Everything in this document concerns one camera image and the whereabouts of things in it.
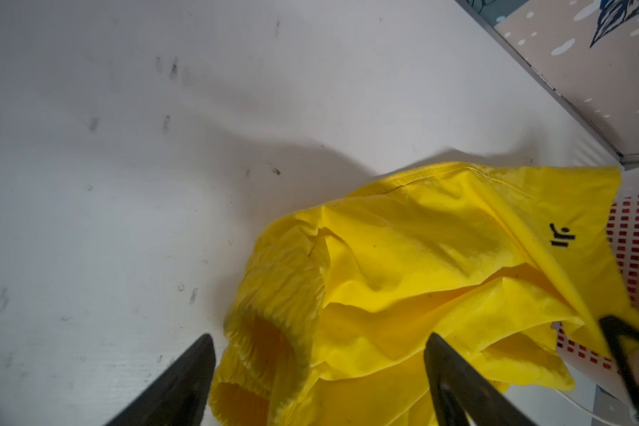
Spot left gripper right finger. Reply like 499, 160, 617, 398
424, 333, 533, 426

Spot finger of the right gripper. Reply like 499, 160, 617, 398
598, 315, 639, 416

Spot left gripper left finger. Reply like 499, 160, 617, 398
108, 334, 216, 426

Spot white plastic basket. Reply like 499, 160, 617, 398
554, 167, 639, 408

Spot yellow shorts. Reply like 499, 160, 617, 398
209, 163, 639, 425

